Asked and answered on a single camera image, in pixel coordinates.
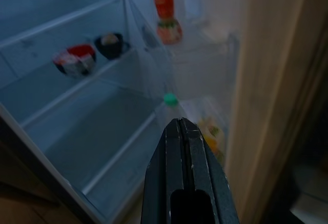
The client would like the yellow juice bottle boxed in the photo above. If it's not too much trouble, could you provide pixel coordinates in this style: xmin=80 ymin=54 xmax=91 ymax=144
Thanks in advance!
xmin=196 ymin=116 xmax=228 ymax=170

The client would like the dark blue cup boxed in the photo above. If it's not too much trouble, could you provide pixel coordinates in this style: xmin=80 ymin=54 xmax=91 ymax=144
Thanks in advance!
xmin=94 ymin=32 xmax=131 ymax=61

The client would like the glass fridge shelf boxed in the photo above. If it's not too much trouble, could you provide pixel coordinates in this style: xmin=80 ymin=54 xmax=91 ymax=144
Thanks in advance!
xmin=0 ymin=0 xmax=128 ymax=52
xmin=0 ymin=49 xmax=140 ymax=130

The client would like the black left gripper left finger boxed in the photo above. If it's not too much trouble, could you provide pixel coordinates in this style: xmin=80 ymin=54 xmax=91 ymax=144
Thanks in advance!
xmin=140 ymin=117 xmax=192 ymax=224

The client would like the steel fridge main door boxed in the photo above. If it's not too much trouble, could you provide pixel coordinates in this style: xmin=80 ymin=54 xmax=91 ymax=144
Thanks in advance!
xmin=125 ymin=0 xmax=328 ymax=224

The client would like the clear bottle with orange label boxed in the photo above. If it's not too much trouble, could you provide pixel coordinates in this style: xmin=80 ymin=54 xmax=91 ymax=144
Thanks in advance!
xmin=152 ymin=0 xmax=183 ymax=45

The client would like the pale egg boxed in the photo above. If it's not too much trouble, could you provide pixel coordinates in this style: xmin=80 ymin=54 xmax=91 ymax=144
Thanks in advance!
xmin=100 ymin=33 xmax=120 ymax=46

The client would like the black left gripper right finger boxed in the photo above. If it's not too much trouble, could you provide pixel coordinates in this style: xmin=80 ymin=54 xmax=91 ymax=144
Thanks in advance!
xmin=182 ymin=117 xmax=240 ymax=224

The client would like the clear bottle with green cap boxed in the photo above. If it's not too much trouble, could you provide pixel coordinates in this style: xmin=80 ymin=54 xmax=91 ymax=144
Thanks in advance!
xmin=154 ymin=93 xmax=189 ymax=135

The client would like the red bowl with food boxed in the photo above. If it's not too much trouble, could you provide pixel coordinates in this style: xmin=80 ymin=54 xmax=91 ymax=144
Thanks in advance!
xmin=52 ymin=44 xmax=98 ymax=78

